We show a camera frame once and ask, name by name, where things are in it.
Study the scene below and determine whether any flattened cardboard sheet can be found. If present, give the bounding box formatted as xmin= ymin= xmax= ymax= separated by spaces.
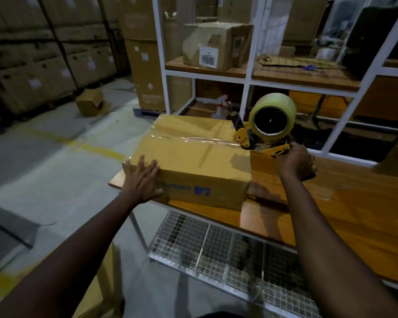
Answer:
xmin=257 ymin=54 xmax=339 ymax=69

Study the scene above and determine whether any person's right hand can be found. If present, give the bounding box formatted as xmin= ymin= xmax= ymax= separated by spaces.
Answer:
xmin=275 ymin=141 xmax=318 ymax=182

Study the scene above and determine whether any blue pallet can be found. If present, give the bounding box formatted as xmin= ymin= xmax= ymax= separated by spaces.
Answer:
xmin=133 ymin=108 xmax=166 ymax=119

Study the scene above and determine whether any yellow-brown cardboard box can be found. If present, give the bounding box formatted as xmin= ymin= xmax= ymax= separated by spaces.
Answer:
xmin=122 ymin=114 xmax=253 ymax=212

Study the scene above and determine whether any tall labelled cardboard box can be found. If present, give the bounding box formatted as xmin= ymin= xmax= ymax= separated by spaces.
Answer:
xmin=124 ymin=39 xmax=166 ymax=112

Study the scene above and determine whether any white spray bottle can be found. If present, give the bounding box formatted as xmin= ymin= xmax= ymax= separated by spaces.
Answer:
xmin=212 ymin=95 xmax=234 ymax=120

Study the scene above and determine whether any printed brown cardboard box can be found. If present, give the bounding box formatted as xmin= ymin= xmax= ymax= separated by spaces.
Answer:
xmin=195 ymin=79 xmax=233 ymax=100

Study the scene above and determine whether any dark-legged table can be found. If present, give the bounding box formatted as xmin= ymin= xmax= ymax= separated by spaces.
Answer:
xmin=0 ymin=204 xmax=41 ymax=272

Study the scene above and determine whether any person's right forearm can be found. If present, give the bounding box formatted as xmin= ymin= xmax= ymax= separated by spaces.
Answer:
xmin=280 ymin=175 xmax=398 ymax=318

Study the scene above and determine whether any white metal shelf frame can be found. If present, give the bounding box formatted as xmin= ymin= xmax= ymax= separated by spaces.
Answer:
xmin=151 ymin=0 xmax=398 ymax=168

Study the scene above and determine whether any yellow cardboard box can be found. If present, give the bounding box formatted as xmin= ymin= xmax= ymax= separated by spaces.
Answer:
xmin=73 ymin=243 xmax=123 ymax=318

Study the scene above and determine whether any person's left forearm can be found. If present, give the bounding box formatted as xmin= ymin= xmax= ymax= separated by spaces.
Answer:
xmin=0 ymin=192 xmax=143 ymax=318

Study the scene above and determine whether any taped box with barcode label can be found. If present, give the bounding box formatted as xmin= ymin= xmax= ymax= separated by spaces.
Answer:
xmin=182 ymin=22 xmax=254 ymax=71

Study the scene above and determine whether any black monitor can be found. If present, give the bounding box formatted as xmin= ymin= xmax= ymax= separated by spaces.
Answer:
xmin=343 ymin=6 xmax=398 ymax=80

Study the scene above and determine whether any large brown background carton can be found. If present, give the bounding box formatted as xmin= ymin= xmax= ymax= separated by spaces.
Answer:
xmin=282 ymin=0 xmax=329 ymax=45

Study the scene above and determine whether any wide brown cardboard box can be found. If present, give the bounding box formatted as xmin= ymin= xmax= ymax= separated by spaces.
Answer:
xmin=118 ymin=0 xmax=158 ymax=41

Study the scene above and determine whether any clear packing tape roll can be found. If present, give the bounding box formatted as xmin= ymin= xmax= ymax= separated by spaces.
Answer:
xmin=248 ymin=92 xmax=298 ymax=143

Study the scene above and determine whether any wooden shelf board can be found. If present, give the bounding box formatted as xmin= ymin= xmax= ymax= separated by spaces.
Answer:
xmin=165 ymin=56 xmax=361 ymax=92

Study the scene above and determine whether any orange wooden table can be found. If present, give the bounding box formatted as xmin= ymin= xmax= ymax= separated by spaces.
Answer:
xmin=108 ymin=142 xmax=398 ymax=288

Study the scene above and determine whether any wall of stacked cartons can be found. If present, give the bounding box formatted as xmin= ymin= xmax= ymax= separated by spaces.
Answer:
xmin=0 ymin=0 xmax=130 ymax=129

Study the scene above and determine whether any white wire mesh shelf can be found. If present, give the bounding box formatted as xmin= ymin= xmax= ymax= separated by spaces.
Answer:
xmin=148 ymin=210 xmax=322 ymax=318

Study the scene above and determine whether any person's left hand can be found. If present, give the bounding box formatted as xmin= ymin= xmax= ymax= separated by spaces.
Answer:
xmin=121 ymin=155 xmax=165 ymax=206

